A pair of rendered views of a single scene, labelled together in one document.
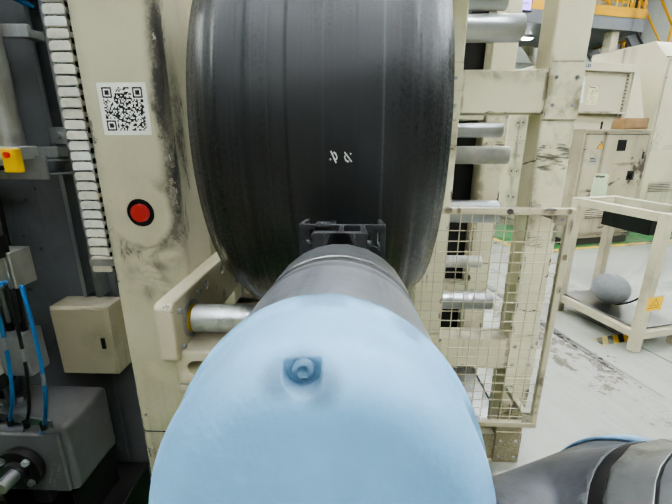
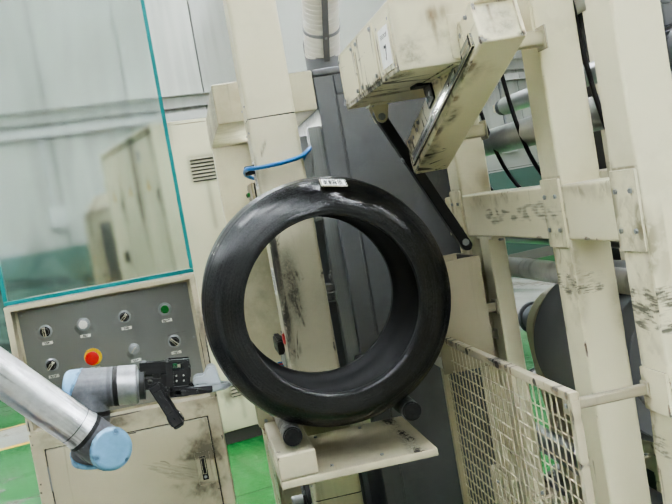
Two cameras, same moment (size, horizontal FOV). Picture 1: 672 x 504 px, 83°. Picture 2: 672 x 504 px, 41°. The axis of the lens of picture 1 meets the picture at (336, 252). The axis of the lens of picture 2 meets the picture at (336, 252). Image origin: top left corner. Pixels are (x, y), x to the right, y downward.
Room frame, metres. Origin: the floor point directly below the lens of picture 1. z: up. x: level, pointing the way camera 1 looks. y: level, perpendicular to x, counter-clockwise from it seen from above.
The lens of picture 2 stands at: (0.32, -2.11, 1.41)
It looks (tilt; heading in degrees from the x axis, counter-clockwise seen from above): 3 degrees down; 79
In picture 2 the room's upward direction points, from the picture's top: 10 degrees counter-clockwise
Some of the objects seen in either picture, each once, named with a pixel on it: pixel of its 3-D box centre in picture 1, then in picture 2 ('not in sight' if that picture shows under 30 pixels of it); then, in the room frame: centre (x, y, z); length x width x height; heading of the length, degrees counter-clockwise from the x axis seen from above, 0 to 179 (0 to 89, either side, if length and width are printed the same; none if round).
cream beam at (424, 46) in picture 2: not in sight; (413, 55); (0.98, -0.08, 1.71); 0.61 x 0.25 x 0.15; 88
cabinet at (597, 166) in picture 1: (587, 186); not in sight; (4.44, -2.91, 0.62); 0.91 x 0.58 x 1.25; 104
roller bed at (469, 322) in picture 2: not in sight; (451, 311); (1.08, 0.27, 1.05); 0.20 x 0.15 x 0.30; 88
